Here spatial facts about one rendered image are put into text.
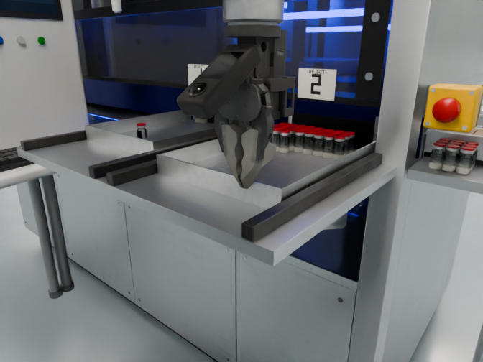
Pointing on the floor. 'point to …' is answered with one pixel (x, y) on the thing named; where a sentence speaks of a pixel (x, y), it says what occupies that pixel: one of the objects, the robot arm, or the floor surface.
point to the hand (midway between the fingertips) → (241, 181)
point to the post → (389, 136)
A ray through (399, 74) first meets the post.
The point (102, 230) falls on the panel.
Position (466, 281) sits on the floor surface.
